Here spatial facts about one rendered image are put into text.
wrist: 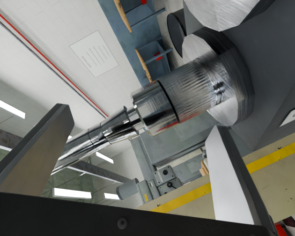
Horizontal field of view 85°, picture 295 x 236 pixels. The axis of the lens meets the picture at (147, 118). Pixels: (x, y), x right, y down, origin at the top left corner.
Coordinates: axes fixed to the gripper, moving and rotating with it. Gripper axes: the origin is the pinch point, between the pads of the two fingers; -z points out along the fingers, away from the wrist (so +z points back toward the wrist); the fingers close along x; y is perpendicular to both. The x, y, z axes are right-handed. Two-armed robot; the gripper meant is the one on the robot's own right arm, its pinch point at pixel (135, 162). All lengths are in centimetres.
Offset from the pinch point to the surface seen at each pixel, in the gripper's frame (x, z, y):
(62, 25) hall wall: 216, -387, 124
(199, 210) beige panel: -48, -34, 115
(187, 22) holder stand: -3.0, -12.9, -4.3
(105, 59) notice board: 139, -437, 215
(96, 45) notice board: 156, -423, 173
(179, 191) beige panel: -34, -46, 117
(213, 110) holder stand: -7.0, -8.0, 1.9
